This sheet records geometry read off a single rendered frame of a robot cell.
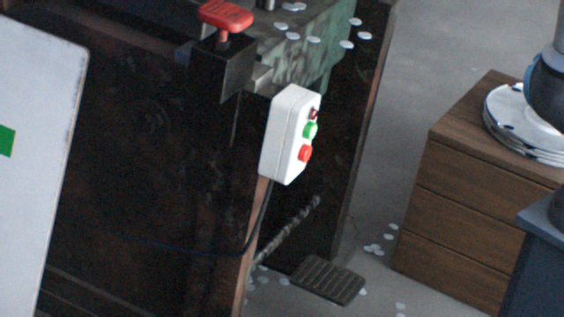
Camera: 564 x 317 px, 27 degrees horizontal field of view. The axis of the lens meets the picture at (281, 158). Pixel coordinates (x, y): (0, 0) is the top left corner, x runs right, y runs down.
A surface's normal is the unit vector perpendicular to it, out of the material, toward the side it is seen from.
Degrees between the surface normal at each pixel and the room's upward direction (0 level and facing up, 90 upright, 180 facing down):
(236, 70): 90
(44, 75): 78
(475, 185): 90
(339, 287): 0
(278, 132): 90
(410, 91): 0
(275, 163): 90
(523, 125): 0
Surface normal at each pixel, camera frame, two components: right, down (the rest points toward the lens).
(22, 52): -0.37, 0.22
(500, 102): 0.18, -0.84
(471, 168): -0.47, 0.38
